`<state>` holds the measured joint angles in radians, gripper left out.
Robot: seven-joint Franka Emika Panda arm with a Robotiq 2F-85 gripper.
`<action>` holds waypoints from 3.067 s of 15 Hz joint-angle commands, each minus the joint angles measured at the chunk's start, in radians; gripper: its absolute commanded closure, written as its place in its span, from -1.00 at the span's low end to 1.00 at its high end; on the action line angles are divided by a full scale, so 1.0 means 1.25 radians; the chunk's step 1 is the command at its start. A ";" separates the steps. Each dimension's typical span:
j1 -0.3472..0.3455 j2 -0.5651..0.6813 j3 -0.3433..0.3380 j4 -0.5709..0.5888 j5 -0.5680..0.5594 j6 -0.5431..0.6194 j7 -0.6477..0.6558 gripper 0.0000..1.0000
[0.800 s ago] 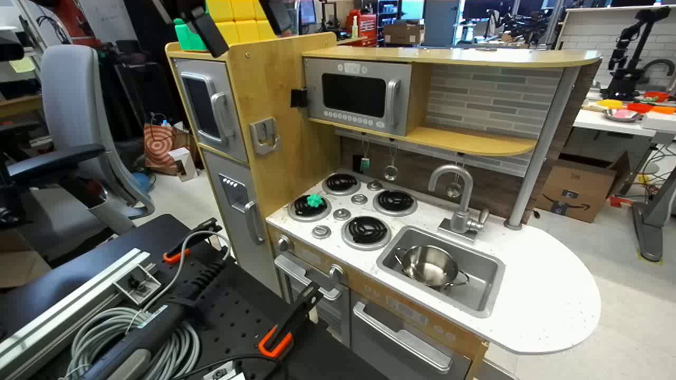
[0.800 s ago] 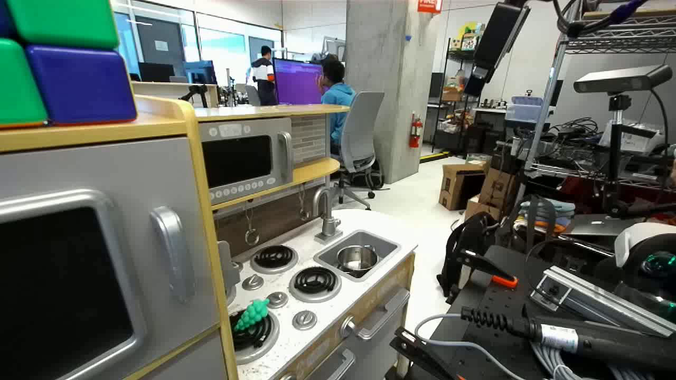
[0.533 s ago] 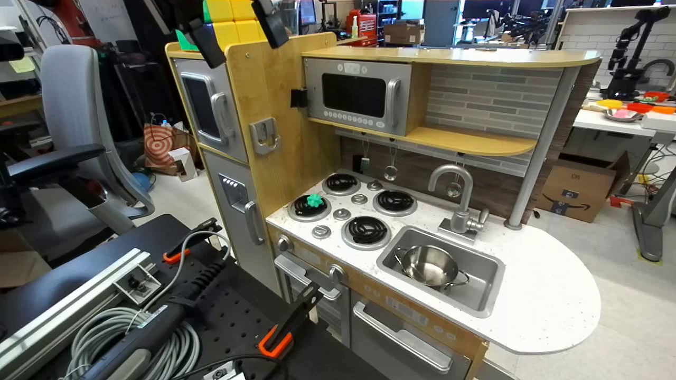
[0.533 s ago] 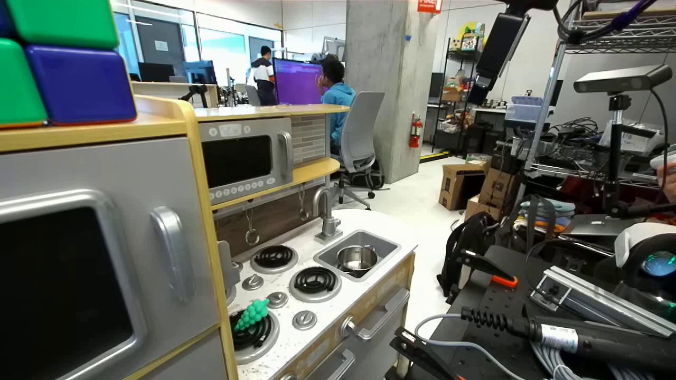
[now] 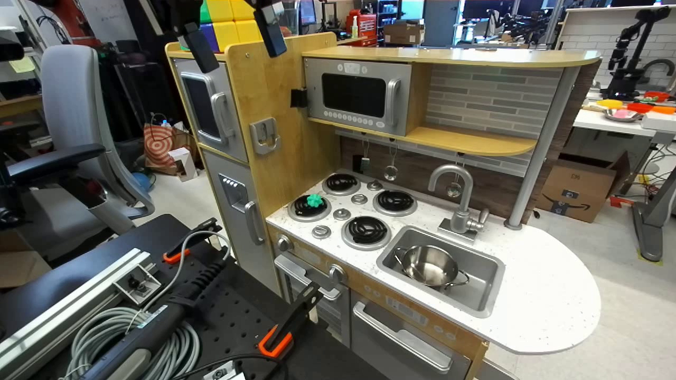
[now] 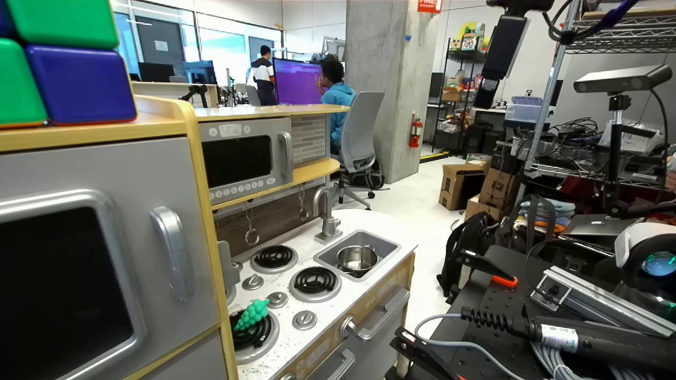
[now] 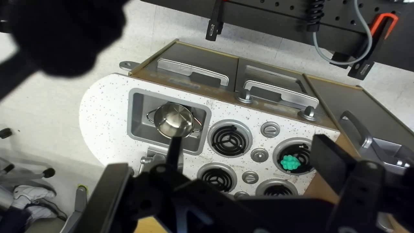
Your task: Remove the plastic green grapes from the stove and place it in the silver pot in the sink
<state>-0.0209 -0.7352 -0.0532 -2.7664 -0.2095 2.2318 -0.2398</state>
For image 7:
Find grey cable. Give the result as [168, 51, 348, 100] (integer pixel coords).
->
[312, 0, 375, 68]

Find wooden toy kitchen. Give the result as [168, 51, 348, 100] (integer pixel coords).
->
[79, 37, 414, 204]

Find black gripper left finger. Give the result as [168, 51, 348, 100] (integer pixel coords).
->
[75, 161, 136, 233]

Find grey fridge door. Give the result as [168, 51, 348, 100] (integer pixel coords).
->
[303, 73, 414, 165]

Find black coiled cable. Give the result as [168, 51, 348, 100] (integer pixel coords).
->
[305, 0, 326, 32]

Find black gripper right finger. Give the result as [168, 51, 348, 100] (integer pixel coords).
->
[309, 133, 388, 233]

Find grey sink basin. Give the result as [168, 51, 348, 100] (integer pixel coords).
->
[127, 86, 214, 156]

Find silver metal pot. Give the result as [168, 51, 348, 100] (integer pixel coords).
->
[148, 100, 202, 141]

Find silver toy faucet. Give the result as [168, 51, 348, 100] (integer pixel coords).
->
[137, 146, 171, 174]

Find black coil stove burner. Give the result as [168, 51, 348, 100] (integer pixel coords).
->
[273, 137, 316, 174]
[207, 119, 254, 157]
[255, 178, 300, 198]
[195, 161, 239, 194]

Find green plastic grapes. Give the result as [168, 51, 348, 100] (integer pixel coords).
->
[278, 152, 302, 173]

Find grey office chair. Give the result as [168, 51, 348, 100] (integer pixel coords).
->
[0, 125, 58, 186]

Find grey round stove knob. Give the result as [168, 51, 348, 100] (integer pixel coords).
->
[250, 146, 271, 164]
[241, 169, 260, 185]
[260, 120, 282, 138]

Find grey cabinet door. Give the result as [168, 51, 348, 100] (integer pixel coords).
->
[236, 58, 321, 113]

